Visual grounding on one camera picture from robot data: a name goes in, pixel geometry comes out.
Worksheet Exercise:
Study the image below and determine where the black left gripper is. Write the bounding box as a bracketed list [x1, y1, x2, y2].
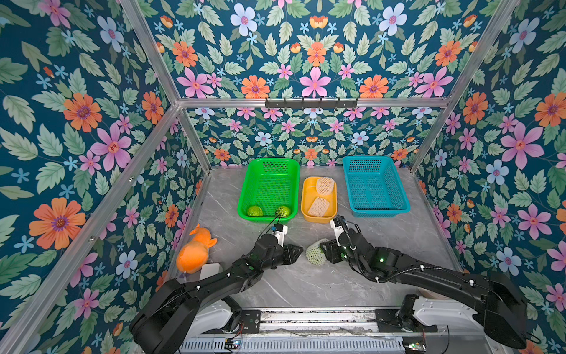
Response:
[259, 244, 305, 272]

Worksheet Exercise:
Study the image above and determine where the green custard apple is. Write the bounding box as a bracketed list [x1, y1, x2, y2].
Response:
[276, 206, 292, 218]
[246, 205, 264, 218]
[307, 242, 328, 266]

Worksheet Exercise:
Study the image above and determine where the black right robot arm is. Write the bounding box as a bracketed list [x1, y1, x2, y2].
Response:
[321, 229, 528, 350]

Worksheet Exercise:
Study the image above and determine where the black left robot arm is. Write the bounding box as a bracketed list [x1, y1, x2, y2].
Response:
[130, 234, 304, 353]

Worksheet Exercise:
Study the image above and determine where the white foam net middle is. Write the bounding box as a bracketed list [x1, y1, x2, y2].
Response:
[307, 197, 330, 218]

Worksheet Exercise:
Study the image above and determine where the yellow plastic tub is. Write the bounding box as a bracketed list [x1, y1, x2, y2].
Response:
[301, 176, 338, 224]

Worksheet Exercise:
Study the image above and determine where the green plastic basket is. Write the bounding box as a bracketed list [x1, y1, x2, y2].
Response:
[237, 158, 300, 224]

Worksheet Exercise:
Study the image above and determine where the teal plastic basket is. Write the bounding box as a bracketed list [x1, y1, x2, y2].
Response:
[343, 156, 411, 218]

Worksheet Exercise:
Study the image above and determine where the orange plush toy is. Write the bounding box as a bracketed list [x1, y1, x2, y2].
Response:
[176, 224, 218, 274]

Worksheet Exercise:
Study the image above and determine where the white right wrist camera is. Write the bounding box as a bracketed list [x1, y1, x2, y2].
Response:
[330, 215, 347, 243]

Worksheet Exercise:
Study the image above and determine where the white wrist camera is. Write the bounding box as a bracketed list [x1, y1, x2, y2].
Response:
[271, 223, 288, 246]
[330, 215, 347, 243]

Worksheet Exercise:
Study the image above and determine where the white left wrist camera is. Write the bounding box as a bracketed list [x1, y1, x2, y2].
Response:
[271, 223, 288, 246]

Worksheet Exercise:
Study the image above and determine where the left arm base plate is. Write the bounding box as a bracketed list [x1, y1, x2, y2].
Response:
[221, 309, 262, 335]

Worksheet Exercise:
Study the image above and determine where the aluminium front rail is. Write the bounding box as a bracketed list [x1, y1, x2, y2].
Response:
[177, 307, 513, 353]

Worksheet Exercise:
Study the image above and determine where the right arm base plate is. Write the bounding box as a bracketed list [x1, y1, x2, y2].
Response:
[374, 309, 439, 334]

